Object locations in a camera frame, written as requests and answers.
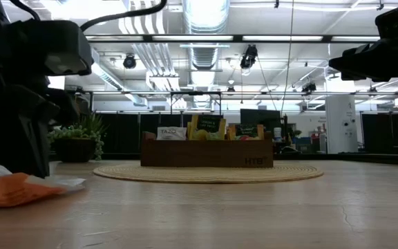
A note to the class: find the wooden tea box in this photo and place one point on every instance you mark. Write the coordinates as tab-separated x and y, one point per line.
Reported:
206	154

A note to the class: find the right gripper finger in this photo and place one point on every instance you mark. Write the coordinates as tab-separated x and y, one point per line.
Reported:
365	49
368	67

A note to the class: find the white column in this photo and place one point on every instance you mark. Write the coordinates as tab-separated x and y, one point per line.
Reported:
340	124

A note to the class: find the green yellow tea bag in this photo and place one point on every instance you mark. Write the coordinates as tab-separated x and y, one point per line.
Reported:
207	126

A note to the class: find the black partition panel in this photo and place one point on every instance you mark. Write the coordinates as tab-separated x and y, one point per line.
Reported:
378	131
126	131

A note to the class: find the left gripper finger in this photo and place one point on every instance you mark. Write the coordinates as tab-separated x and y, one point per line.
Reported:
67	107
19	131

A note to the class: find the black monitor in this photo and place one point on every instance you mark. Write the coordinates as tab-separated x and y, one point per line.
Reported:
264	117

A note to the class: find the potted green succulent plant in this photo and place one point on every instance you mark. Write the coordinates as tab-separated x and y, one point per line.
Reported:
76	149

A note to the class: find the black ceiling spotlight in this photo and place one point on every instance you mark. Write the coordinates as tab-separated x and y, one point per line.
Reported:
249	57
129	61
309	87

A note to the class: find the round woven placemat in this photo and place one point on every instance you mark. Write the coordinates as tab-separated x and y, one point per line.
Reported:
209	174

